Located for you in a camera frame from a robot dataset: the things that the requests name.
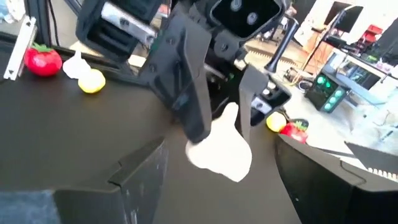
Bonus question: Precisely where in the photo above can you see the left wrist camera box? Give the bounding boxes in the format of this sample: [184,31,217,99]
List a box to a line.
[210,0,285,40]

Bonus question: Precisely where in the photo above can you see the red box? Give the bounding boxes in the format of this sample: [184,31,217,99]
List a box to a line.
[362,24,384,43]

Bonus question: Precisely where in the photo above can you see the black frame post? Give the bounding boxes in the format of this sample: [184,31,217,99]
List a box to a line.
[24,0,53,47]

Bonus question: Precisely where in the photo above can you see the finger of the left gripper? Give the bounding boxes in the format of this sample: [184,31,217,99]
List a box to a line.
[238,64,269,146]
[138,7,214,144]

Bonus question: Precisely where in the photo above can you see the white toy garlic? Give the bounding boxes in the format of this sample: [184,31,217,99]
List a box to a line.
[62,49,91,80]
[185,101,253,183]

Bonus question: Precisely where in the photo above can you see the black computer green fans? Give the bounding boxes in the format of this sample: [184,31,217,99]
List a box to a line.
[304,73,348,113]

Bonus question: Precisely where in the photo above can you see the white desk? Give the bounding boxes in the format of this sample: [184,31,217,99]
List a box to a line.
[320,46,398,106]

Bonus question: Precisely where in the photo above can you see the black desk monitor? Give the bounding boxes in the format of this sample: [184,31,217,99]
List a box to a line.
[323,1,364,34]

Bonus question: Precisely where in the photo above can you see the black rod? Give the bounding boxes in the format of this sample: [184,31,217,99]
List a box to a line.
[265,17,300,74]

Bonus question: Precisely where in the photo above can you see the yellow toy lemon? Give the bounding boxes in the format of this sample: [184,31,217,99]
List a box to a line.
[266,111,287,133]
[77,68,106,94]

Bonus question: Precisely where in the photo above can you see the silver aluminium bracket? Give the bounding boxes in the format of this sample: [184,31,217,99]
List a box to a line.
[2,14,37,81]

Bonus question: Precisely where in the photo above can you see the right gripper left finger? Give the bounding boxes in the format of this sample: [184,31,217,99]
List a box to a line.
[52,136,169,224]

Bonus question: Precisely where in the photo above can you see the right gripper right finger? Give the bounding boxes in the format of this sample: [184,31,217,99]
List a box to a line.
[274,134,398,224]

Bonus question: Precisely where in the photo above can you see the red toy tomato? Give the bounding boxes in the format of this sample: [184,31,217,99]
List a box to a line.
[279,119,309,144]
[24,42,63,78]

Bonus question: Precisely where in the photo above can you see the tangled floor cables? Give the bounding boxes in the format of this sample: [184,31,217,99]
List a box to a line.
[284,67,315,94]

